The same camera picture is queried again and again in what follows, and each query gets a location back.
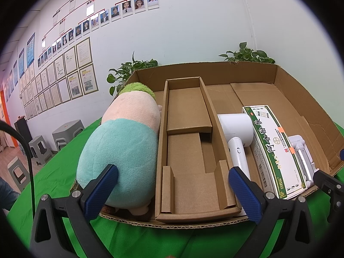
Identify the black cable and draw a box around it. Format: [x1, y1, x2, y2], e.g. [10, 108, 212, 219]
[0, 120, 35, 218]

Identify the black cabinet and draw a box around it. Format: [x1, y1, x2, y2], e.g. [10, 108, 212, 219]
[14, 119, 32, 148]

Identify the teal and pink plush toy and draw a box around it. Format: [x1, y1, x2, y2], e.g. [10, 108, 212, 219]
[76, 83, 163, 221]

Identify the green potted plant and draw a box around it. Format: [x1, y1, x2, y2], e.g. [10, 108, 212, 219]
[107, 51, 158, 97]
[218, 42, 276, 64]

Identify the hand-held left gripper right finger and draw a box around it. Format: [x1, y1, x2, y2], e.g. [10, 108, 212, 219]
[228, 166, 315, 258]

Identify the wall chart of staff photos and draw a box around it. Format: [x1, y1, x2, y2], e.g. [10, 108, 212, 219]
[38, 0, 159, 66]

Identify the white hair dryer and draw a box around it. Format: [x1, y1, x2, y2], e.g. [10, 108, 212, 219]
[217, 113, 254, 183]

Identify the white wall conduit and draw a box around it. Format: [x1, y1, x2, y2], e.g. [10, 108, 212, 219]
[243, 0, 258, 51]

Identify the row of blue wall posters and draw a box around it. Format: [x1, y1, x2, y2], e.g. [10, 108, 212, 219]
[4, 32, 35, 103]

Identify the orange wall panel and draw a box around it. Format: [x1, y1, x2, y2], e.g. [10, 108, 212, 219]
[0, 90, 10, 124]

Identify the green tablecloth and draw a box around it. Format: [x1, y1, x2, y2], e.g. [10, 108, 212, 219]
[5, 117, 344, 258]

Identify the grey plastic stool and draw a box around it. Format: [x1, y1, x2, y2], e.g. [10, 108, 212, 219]
[52, 120, 85, 151]
[8, 159, 34, 192]
[28, 136, 53, 166]

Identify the green and white medicine box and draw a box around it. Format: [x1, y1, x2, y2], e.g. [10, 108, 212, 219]
[242, 105, 307, 200]

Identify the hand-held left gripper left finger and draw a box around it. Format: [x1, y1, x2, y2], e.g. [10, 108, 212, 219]
[28, 163, 119, 258]

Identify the person's dark clothing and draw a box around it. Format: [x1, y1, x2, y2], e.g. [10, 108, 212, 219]
[0, 177, 20, 210]

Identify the cardboard insert tray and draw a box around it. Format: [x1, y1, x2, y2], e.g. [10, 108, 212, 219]
[155, 77, 242, 223]

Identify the large cardboard box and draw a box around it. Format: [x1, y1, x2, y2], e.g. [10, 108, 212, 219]
[71, 60, 344, 229]

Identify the white and silver folding stand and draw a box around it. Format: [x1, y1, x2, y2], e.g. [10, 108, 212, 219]
[287, 134, 321, 187]

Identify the group of framed wall certificates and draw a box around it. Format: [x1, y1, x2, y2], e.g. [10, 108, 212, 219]
[20, 36, 98, 120]

